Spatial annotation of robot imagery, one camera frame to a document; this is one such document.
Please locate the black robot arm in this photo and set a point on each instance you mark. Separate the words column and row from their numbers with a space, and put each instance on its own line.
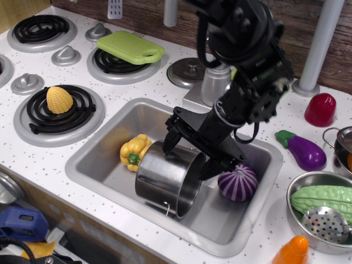
column 243, row 34

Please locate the red toy pepper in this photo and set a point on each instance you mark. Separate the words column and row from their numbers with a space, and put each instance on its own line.
column 321, row 110

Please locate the silver stove knob front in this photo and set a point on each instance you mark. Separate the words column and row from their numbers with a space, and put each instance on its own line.
column 27, row 84

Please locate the steel perforated skimmer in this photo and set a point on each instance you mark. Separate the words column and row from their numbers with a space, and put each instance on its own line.
column 327, row 224

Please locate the black burner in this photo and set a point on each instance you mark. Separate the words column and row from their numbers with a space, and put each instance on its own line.
column 37, row 125
column 41, row 33
column 112, row 70

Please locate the back left black burner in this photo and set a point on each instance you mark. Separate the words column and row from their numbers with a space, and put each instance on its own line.
column 41, row 33

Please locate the small steel pot right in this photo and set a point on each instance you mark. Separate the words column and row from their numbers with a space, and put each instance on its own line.
column 342, row 150

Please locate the stainless steel pot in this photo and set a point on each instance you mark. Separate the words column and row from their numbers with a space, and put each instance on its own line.
column 170, row 181

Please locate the silver stove knob middle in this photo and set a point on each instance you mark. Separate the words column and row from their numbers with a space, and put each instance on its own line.
column 67, row 56

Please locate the far left burner edge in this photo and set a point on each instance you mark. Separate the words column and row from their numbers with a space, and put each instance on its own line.
column 7, row 70

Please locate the orange toy carrot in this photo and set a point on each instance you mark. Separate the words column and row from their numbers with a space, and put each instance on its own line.
column 295, row 251

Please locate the yellow toy bell pepper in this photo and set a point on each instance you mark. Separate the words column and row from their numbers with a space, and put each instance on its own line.
column 133, row 151

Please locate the grey vertical pole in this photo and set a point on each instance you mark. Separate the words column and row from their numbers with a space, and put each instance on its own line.
column 307, row 85

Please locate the steel pot lid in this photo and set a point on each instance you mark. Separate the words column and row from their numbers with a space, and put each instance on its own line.
column 186, row 72

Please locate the blue tool handle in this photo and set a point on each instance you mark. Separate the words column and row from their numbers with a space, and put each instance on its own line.
column 23, row 224

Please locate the white slotted spatula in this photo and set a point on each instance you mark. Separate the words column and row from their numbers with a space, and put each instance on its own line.
column 115, row 9

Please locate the yellow toy corn cob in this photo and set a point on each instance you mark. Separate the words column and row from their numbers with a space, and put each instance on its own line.
column 58, row 100

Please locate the green cutting board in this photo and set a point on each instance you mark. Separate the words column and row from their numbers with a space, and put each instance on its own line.
column 131, row 48

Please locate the purple striped toy onion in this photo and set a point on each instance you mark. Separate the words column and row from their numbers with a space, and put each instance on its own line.
column 238, row 185

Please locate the back right black burner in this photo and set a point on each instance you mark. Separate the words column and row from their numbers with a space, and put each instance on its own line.
column 112, row 70

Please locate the purple toy eggplant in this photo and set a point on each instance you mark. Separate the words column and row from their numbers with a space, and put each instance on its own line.
column 309, row 156

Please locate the silver stove knob back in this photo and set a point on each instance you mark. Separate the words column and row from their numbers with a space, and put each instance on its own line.
column 96, row 32

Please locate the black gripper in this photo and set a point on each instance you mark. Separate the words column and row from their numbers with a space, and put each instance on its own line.
column 210, row 133

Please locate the green toy bitter gourd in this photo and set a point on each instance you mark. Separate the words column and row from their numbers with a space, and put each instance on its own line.
column 337, row 198

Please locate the silver toy faucet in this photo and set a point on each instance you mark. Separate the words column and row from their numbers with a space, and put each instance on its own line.
column 202, row 96

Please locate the front right black burner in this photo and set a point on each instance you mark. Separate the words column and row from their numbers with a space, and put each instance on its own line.
column 37, row 125

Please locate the silver stove knob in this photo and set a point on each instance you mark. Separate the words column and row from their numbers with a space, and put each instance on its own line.
column 96, row 32
column 67, row 56
column 27, row 84

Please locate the steel bowl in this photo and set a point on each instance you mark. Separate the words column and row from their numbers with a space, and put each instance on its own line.
column 294, row 216

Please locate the stainless steel sink basin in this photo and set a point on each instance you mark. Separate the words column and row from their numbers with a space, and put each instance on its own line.
column 214, row 223

